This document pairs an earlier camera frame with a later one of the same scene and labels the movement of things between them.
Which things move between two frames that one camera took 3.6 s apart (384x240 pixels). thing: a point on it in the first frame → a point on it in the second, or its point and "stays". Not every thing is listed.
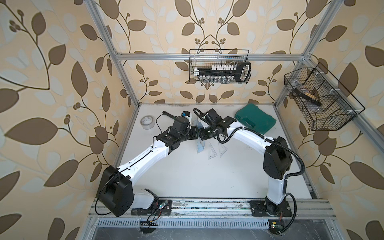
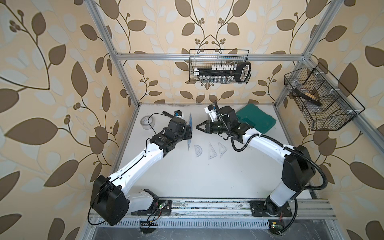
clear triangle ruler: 211,152 stays
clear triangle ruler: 222,149 stays
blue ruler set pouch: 201,144 → 190,123
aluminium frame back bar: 151,57 stays
